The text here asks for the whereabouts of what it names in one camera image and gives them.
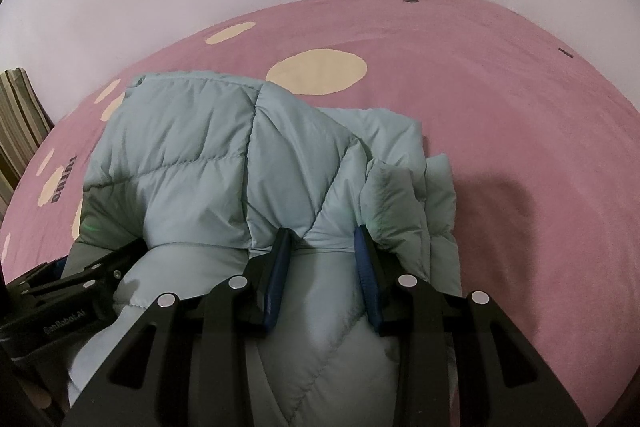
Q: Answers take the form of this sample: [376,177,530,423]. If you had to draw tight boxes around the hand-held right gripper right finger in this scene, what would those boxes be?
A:
[353,225,587,427]

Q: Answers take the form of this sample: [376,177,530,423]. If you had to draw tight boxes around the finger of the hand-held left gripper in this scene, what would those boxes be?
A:
[30,257,71,280]
[47,237,150,300]

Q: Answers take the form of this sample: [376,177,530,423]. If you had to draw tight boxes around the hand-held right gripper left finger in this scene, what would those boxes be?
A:
[62,227,293,427]

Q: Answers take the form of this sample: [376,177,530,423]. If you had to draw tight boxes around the light blue puffer jacket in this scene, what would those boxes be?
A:
[65,71,462,427]

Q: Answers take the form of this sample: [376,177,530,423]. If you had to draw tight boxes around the beige striped curtain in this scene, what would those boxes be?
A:
[0,67,56,214]

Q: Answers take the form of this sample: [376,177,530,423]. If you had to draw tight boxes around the pink dotted bed sheet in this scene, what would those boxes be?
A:
[0,0,640,427]

